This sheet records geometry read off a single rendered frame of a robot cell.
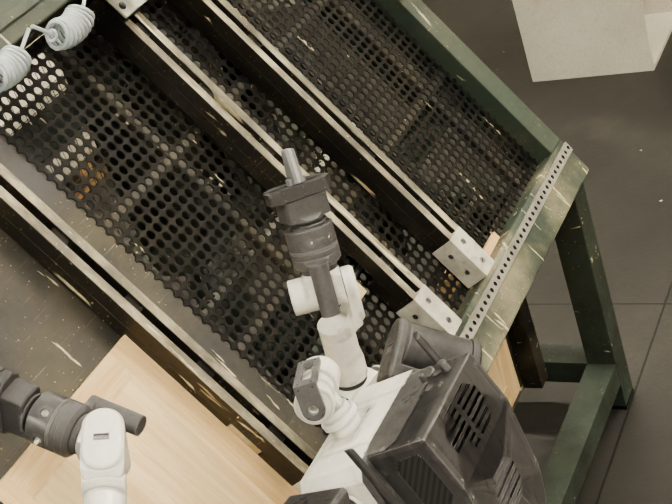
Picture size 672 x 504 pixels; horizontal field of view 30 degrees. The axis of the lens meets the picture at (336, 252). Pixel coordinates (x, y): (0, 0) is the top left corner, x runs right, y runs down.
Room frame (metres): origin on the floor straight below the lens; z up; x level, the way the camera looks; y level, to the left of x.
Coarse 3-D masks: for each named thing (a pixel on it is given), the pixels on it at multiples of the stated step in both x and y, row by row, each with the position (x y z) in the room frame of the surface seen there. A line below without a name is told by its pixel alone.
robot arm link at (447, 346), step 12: (432, 336) 1.73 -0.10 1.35; (444, 336) 1.73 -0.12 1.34; (456, 336) 1.74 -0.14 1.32; (408, 348) 1.71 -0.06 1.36; (420, 348) 1.71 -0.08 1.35; (444, 348) 1.71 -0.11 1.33; (456, 348) 1.71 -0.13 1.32; (468, 348) 1.71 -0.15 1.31; (408, 360) 1.70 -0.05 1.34; (420, 360) 1.70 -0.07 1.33
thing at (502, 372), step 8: (504, 344) 2.91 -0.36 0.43; (504, 352) 2.90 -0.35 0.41; (496, 360) 2.86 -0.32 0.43; (504, 360) 2.89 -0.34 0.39; (496, 368) 2.85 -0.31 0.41; (504, 368) 2.88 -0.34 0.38; (512, 368) 2.91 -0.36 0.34; (496, 376) 2.83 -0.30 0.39; (504, 376) 2.87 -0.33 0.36; (512, 376) 2.90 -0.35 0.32; (496, 384) 2.82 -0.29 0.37; (504, 384) 2.86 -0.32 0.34; (512, 384) 2.89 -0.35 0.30; (504, 392) 2.84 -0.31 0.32; (512, 392) 2.88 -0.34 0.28; (512, 400) 2.87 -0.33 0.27
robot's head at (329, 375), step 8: (328, 360) 1.65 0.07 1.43; (320, 368) 1.62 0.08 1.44; (328, 368) 1.62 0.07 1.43; (336, 368) 1.64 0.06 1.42; (304, 376) 1.62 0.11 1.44; (320, 376) 1.60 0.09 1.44; (328, 376) 1.61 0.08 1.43; (336, 376) 1.62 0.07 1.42; (320, 384) 1.58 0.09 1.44; (328, 384) 1.59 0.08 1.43; (336, 384) 1.61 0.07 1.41; (336, 392) 1.61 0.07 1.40; (336, 400) 1.58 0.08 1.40; (344, 400) 1.59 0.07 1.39; (336, 408) 1.58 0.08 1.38; (344, 408) 1.58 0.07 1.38; (352, 408) 1.58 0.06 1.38; (336, 416) 1.57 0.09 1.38; (344, 416) 1.57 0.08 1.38; (328, 424) 1.57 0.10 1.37; (336, 424) 1.56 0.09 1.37
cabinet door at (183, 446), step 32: (128, 352) 2.03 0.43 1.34; (96, 384) 1.95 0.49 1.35; (128, 384) 1.98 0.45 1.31; (160, 384) 2.00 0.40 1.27; (160, 416) 1.95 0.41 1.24; (192, 416) 1.97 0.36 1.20; (32, 448) 1.81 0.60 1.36; (160, 448) 1.90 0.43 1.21; (192, 448) 1.92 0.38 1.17; (224, 448) 1.94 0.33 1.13; (0, 480) 1.75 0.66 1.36; (32, 480) 1.76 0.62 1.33; (64, 480) 1.78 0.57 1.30; (128, 480) 1.82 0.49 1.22; (160, 480) 1.84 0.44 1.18; (192, 480) 1.87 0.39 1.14; (224, 480) 1.89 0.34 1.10; (256, 480) 1.91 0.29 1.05
